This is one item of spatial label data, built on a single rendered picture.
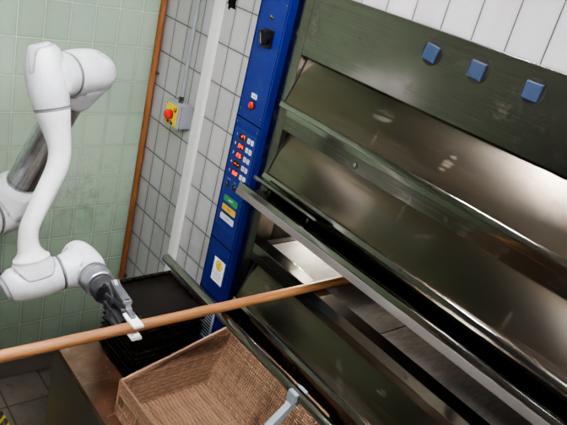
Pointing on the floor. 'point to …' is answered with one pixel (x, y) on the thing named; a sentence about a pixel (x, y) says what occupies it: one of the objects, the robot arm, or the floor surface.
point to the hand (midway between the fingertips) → (132, 325)
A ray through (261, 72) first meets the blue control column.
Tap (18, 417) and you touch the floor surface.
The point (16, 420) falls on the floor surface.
